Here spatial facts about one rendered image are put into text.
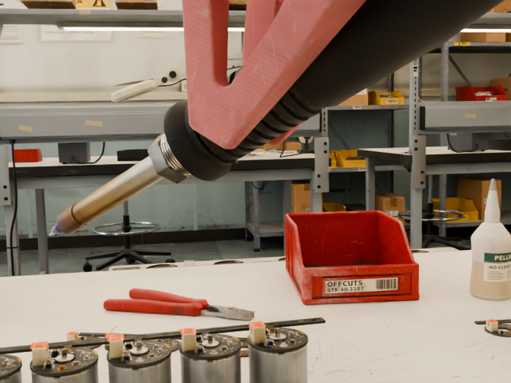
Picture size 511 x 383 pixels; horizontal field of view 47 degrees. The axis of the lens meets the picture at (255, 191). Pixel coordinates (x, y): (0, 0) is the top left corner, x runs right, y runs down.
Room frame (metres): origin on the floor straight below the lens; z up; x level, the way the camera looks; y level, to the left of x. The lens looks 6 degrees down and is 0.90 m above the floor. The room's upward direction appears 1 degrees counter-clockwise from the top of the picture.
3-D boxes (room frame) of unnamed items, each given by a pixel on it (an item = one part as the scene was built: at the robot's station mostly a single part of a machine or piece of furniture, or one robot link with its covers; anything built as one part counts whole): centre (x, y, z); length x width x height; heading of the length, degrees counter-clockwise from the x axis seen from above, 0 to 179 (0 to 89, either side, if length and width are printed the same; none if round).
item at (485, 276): (0.50, -0.20, 0.80); 0.03 x 0.03 x 0.10
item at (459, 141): (2.82, -1.01, 0.80); 0.15 x 0.12 x 0.10; 28
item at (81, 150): (2.54, 0.77, 0.80); 0.15 x 0.12 x 0.10; 10
